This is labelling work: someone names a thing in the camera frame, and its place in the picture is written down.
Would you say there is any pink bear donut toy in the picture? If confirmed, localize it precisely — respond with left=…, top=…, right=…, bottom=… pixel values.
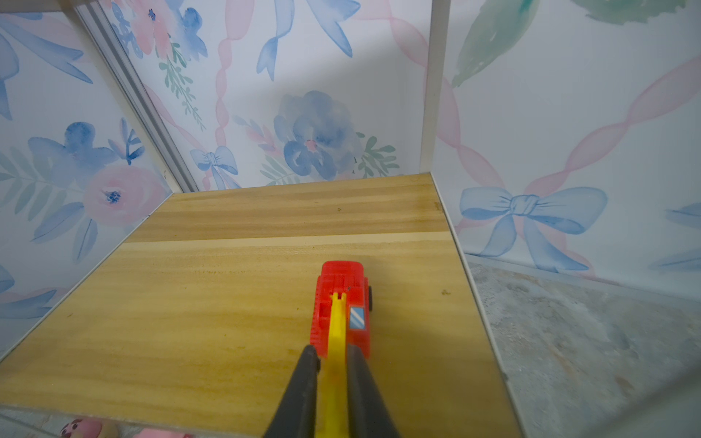
left=60, top=419, right=119, bottom=438

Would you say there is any pink pig toy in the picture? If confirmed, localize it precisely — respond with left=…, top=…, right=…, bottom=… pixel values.
left=133, top=428, right=194, bottom=438

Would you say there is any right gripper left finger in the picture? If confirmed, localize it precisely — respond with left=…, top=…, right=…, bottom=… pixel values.
left=263, top=345, right=321, bottom=438

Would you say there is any red yellow toy excavator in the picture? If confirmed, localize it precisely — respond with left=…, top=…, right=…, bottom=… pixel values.
left=310, top=261, right=372, bottom=437

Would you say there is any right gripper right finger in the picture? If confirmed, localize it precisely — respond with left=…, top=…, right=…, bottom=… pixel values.
left=346, top=345, right=401, bottom=438

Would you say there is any white frame wooden two-tier shelf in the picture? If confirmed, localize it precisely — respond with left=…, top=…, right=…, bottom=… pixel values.
left=0, top=0, right=524, bottom=438

